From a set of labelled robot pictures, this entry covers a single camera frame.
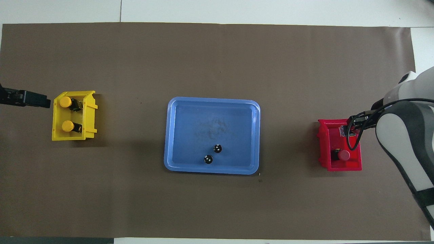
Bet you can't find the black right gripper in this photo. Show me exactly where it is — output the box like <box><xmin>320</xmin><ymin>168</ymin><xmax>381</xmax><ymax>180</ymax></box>
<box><xmin>345</xmin><ymin>110</ymin><xmax>378</xmax><ymax>138</ymax></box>

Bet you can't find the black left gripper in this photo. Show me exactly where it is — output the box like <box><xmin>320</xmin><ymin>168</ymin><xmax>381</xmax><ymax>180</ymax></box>
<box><xmin>0</xmin><ymin>86</ymin><xmax>52</xmax><ymax>109</ymax></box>

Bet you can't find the yellow push button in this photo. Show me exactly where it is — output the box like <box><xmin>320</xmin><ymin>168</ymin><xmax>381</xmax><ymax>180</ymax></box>
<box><xmin>59</xmin><ymin>97</ymin><xmax>83</xmax><ymax>112</ymax></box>
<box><xmin>61</xmin><ymin>120</ymin><xmax>83</xmax><ymax>133</ymax></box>

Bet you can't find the blue plastic tray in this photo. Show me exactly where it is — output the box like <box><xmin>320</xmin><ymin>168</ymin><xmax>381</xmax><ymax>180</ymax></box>
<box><xmin>164</xmin><ymin>97</ymin><xmax>261</xmax><ymax>175</ymax></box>

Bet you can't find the red plastic bin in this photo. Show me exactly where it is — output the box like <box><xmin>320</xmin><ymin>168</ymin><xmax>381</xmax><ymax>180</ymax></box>
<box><xmin>317</xmin><ymin>119</ymin><xmax>362</xmax><ymax>171</ymax></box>

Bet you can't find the yellow plastic bin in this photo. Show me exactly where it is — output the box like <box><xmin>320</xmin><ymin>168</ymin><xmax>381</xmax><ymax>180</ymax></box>
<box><xmin>52</xmin><ymin>90</ymin><xmax>98</xmax><ymax>141</ymax></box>

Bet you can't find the brown paper mat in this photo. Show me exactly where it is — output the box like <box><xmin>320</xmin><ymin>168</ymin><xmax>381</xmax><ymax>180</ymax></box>
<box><xmin>0</xmin><ymin>22</ymin><xmax>431</xmax><ymax>238</ymax></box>

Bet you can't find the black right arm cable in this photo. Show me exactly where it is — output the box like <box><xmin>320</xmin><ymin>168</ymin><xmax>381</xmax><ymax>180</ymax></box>
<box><xmin>345</xmin><ymin>98</ymin><xmax>434</xmax><ymax>151</ymax></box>

